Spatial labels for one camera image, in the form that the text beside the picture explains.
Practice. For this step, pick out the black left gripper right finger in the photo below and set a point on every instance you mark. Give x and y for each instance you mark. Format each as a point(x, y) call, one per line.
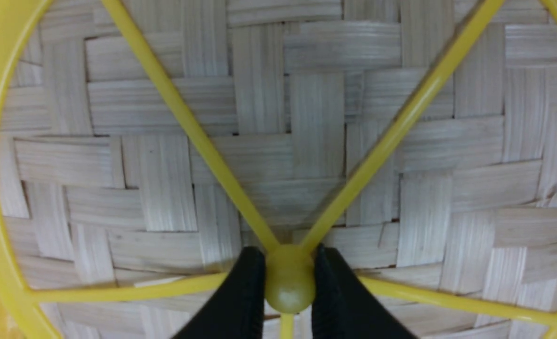
point(343, 308)

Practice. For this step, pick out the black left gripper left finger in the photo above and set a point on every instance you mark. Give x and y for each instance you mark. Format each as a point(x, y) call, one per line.
point(237, 309)

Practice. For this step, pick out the yellow woven bamboo steamer lid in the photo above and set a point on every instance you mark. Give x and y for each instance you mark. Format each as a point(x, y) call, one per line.
point(145, 143)

